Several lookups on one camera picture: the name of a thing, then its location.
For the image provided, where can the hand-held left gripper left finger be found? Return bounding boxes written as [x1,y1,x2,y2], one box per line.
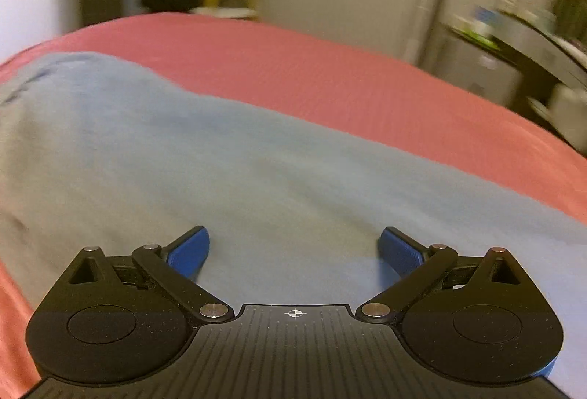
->
[66,225,236,326]

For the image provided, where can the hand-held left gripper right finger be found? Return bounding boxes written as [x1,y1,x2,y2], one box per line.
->
[355,226,524,326]

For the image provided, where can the grey pants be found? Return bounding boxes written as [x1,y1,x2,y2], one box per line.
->
[0,52,587,395]

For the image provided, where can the pink ribbed bed blanket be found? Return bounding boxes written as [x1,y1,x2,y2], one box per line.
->
[0,11,587,399]

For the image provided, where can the grey cabinet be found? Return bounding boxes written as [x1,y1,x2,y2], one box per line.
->
[440,25,524,106]

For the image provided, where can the white upholstered chair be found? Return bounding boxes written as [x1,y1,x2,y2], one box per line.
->
[527,83,587,143]

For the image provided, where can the grey vanity desk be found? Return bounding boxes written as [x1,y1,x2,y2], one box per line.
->
[493,7,587,90]

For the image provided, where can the white tower fan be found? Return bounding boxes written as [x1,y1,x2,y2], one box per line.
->
[404,0,457,66]

